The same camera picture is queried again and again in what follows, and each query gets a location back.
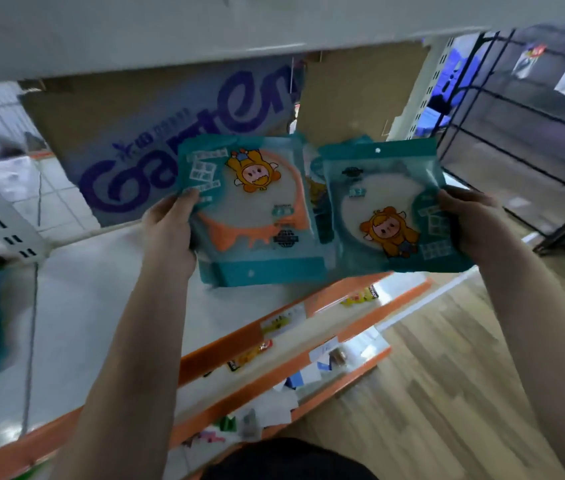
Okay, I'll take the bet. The person's black shirt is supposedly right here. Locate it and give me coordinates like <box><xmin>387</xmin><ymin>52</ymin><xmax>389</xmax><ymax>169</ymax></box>
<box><xmin>200</xmin><ymin>437</ymin><xmax>379</xmax><ymax>480</ymax></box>

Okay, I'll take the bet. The person's right forearm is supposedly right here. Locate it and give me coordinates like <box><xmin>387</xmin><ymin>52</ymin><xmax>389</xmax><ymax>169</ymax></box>
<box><xmin>472</xmin><ymin>239</ymin><xmax>565</xmax><ymax>480</ymax></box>

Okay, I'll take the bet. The pile of white paper cards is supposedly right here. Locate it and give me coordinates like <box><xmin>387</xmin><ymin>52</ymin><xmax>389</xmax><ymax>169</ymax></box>
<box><xmin>240</xmin><ymin>362</ymin><xmax>381</xmax><ymax>431</ymax></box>

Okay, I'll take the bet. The white paper price tag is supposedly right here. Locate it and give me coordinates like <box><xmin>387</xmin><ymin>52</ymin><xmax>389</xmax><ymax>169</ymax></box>
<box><xmin>308</xmin><ymin>336</ymin><xmax>340</xmax><ymax>363</ymax></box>

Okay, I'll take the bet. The person's left hand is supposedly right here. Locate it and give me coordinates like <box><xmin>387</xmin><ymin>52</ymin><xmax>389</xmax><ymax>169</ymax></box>
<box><xmin>140</xmin><ymin>188</ymin><xmax>201</xmax><ymax>281</ymax></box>

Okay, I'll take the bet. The cardboard sheet blue lettering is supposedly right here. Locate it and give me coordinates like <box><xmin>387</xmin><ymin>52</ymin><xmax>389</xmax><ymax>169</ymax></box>
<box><xmin>20</xmin><ymin>57</ymin><xmax>304</xmax><ymax>229</ymax></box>

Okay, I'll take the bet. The teal packet round mirror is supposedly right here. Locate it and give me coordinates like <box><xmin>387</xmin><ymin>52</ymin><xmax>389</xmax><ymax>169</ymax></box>
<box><xmin>318</xmin><ymin>138</ymin><xmax>476</xmax><ymax>275</ymax></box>

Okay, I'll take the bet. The paper tag red mark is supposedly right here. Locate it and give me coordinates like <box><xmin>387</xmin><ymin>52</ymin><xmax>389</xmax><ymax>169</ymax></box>
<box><xmin>511</xmin><ymin>43</ymin><xmax>547</xmax><ymax>79</ymax></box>

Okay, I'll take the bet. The white metal shelf orange trim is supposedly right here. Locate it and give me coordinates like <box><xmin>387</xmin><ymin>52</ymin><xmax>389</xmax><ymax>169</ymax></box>
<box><xmin>0</xmin><ymin>154</ymin><xmax>51</xmax><ymax>480</ymax></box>
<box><xmin>0</xmin><ymin>0</ymin><xmax>565</xmax><ymax>480</ymax></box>

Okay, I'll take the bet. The pile of colourful cards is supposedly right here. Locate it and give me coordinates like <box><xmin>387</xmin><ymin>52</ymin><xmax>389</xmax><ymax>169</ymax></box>
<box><xmin>181</xmin><ymin>414</ymin><xmax>263</xmax><ymax>448</ymax></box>

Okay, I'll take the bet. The person's right hand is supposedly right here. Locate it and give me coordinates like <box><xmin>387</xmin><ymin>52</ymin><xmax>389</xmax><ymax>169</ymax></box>
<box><xmin>437</xmin><ymin>186</ymin><xmax>514</xmax><ymax>267</ymax></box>

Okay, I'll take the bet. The teal packet orange mirror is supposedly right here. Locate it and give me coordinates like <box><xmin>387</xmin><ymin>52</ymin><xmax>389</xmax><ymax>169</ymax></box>
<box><xmin>176</xmin><ymin>133</ymin><xmax>329</xmax><ymax>289</ymax></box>

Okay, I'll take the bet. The yellow white price label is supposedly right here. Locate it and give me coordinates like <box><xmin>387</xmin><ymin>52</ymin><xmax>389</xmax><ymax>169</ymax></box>
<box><xmin>260</xmin><ymin>303</ymin><xmax>308</xmax><ymax>339</ymax></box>

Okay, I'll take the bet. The person's left forearm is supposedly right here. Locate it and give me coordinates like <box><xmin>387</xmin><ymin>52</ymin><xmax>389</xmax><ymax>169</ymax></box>
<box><xmin>50</xmin><ymin>264</ymin><xmax>198</xmax><ymax>480</ymax></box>

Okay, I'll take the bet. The black metal rack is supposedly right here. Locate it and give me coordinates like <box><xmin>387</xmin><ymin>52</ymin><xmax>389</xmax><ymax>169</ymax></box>
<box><xmin>434</xmin><ymin>19</ymin><xmax>565</xmax><ymax>271</ymax></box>

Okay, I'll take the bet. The yellow snack sachet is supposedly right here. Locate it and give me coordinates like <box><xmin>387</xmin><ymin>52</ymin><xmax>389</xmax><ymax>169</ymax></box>
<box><xmin>340</xmin><ymin>285</ymin><xmax>380</xmax><ymax>309</ymax></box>
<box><xmin>226</xmin><ymin>339</ymin><xmax>274</xmax><ymax>373</ymax></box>

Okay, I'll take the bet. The plain brown cardboard sheet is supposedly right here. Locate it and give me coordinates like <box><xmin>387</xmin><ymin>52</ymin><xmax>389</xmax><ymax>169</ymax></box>
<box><xmin>294</xmin><ymin>42</ymin><xmax>431</xmax><ymax>147</ymax></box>

